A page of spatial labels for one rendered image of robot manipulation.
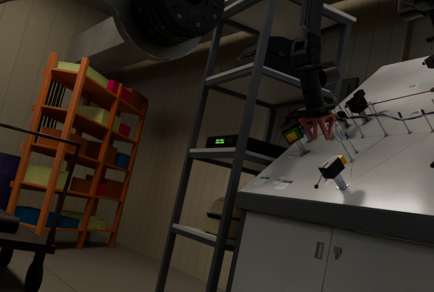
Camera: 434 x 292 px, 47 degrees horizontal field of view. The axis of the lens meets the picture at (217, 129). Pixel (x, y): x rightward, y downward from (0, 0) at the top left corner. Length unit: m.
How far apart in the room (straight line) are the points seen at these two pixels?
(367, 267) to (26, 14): 8.14
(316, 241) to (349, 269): 0.18
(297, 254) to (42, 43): 7.73
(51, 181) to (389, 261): 4.30
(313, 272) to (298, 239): 0.14
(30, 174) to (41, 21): 4.08
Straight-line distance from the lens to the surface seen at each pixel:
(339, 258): 1.62
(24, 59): 8.98
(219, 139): 2.43
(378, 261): 1.51
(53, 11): 9.26
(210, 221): 2.36
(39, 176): 5.57
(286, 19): 2.75
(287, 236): 1.85
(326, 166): 1.63
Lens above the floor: 0.77
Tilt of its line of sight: 9 degrees up
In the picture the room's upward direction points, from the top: 12 degrees clockwise
